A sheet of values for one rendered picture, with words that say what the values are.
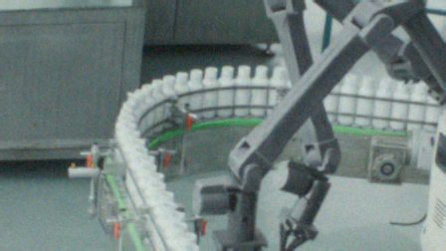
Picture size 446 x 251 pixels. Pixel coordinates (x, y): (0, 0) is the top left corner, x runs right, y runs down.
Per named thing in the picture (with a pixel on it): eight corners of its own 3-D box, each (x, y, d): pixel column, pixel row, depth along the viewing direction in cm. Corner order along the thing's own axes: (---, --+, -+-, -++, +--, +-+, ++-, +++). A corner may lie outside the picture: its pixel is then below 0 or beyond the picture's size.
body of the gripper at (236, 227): (268, 251, 251) (272, 217, 249) (219, 252, 248) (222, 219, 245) (258, 236, 257) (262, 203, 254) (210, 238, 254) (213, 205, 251)
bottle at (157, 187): (170, 241, 329) (174, 184, 323) (158, 248, 324) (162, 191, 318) (151, 234, 331) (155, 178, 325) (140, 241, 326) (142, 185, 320)
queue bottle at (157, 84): (161, 125, 406) (165, 79, 400) (163, 132, 400) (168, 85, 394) (143, 125, 404) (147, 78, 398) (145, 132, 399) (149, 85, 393)
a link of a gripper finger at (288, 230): (273, 256, 286) (290, 221, 284) (263, 242, 292) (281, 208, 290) (298, 264, 289) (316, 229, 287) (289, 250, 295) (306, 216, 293)
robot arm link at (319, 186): (337, 183, 284) (328, 172, 288) (313, 175, 280) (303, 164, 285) (325, 210, 285) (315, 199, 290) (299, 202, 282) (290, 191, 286)
